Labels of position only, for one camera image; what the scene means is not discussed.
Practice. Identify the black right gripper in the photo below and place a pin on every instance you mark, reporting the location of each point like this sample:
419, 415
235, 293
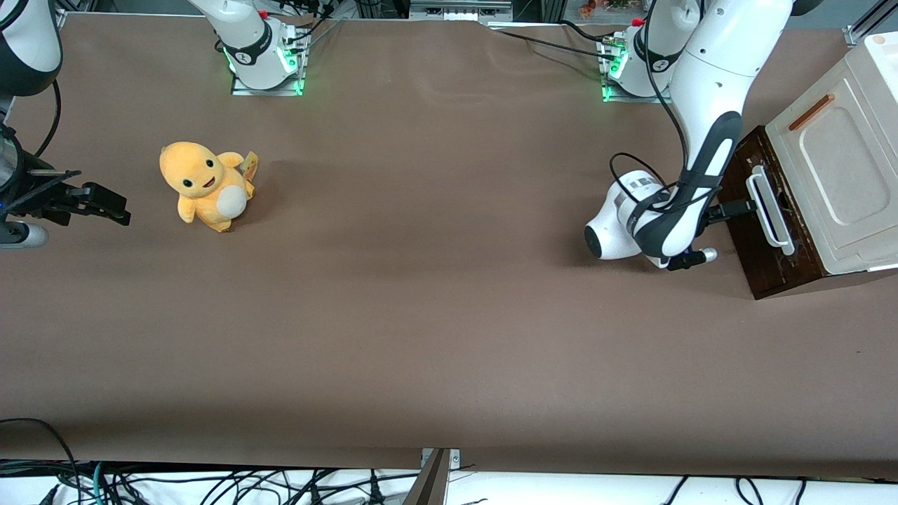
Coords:
42, 197

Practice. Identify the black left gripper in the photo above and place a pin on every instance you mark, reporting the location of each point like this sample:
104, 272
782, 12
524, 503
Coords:
731, 209

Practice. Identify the dark wooden drawer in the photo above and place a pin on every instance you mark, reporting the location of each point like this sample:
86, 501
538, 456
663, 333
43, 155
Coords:
751, 259

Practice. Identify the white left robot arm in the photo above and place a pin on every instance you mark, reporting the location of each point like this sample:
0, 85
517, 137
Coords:
715, 70

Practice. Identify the white drawer cabinet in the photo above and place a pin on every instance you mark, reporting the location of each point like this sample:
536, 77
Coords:
842, 161

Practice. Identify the yellow plush toy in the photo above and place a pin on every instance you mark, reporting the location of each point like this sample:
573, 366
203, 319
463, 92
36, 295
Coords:
203, 182

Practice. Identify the brown wooden strip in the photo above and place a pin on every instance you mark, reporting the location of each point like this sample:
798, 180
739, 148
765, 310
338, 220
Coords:
812, 112

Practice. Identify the aluminium profile bar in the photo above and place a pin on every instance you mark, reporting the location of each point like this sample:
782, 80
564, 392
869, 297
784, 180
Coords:
870, 21

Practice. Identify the brown table cover sheet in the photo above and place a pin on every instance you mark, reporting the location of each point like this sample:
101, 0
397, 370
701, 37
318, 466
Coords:
449, 280

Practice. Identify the grey metal beam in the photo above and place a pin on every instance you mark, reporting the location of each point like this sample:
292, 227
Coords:
428, 487

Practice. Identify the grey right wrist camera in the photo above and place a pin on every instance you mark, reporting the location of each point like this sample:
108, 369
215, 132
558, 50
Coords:
21, 236

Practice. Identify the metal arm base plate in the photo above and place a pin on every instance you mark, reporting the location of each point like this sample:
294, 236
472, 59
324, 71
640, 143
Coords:
298, 88
610, 97

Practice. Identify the silver metal frame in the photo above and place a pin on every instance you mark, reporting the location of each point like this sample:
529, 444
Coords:
459, 10

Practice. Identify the silver corner bracket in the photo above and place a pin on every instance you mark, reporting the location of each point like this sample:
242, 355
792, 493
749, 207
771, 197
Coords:
452, 457

